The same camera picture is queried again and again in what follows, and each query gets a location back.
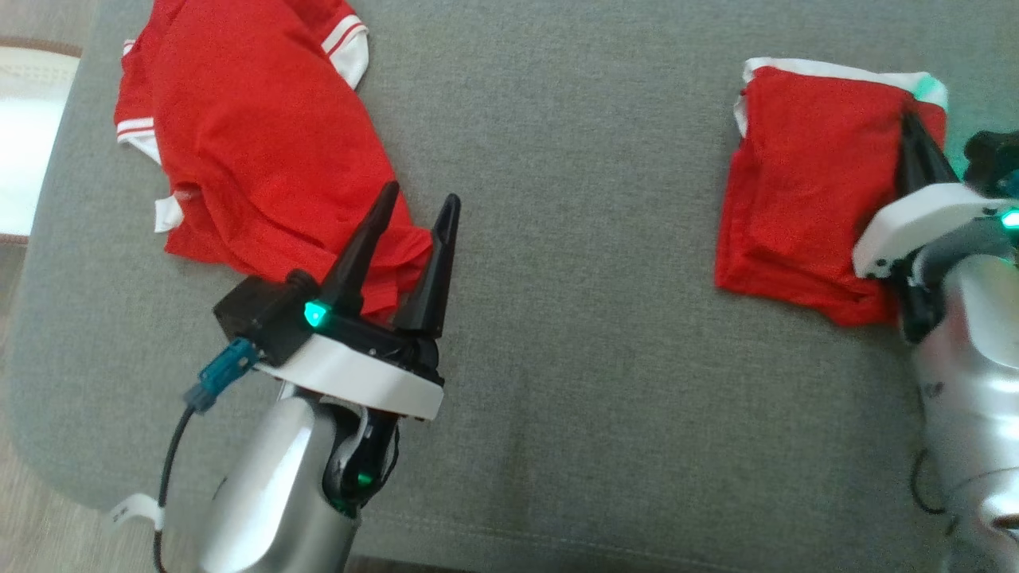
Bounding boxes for red basketball jersey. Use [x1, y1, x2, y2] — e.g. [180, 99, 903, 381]
[114, 0, 435, 321]

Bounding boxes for right black cable blue connector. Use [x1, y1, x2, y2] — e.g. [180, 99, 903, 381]
[910, 448, 958, 536]

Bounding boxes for white rug brown border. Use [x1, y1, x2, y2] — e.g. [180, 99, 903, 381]
[0, 36, 82, 244]

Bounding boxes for grey ottoman cushion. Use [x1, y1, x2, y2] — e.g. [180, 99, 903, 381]
[0, 0, 1019, 573]

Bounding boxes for left black cable blue connector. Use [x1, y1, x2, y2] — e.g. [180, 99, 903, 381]
[154, 338, 260, 573]

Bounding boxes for black cable blue connector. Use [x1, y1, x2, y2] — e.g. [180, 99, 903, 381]
[154, 338, 260, 573]
[910, 448, 958, 536]

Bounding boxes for white cable label tag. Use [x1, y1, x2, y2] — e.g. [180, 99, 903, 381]
[110, 493, 166, 532]

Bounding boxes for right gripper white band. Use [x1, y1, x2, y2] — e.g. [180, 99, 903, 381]
[852, 111, 1019, 280]

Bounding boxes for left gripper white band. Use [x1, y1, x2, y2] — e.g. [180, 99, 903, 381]
[255, 181, 462, 422]

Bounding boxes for red shorts white waistband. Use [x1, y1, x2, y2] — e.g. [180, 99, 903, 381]
[714, 57, 951, 328]

